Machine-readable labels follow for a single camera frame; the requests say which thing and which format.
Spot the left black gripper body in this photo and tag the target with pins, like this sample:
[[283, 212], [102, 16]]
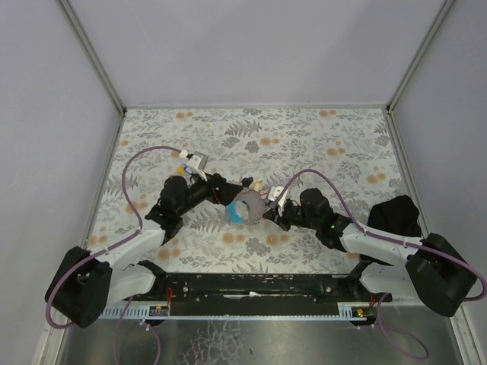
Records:
[[220, 187]]

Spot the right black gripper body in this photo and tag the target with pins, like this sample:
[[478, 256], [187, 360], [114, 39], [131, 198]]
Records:
[[277, 213]]

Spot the metal key organizer disc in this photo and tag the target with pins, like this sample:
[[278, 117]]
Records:
[[246, 208]]

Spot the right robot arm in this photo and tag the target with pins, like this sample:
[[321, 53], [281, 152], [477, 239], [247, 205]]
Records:
[[429, 268]]

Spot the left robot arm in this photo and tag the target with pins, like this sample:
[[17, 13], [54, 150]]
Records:
[[86, 281]]

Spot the yellow key tag on disc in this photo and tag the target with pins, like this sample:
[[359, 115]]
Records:
[[257, 186]]

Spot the floral table mat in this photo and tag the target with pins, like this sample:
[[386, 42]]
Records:
[[346, 153]]

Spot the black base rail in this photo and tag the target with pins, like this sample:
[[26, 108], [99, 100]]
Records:
[[189, 286]]

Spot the white cable duct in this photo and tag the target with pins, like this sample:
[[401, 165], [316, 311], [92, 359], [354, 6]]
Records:
[[337, 312]]

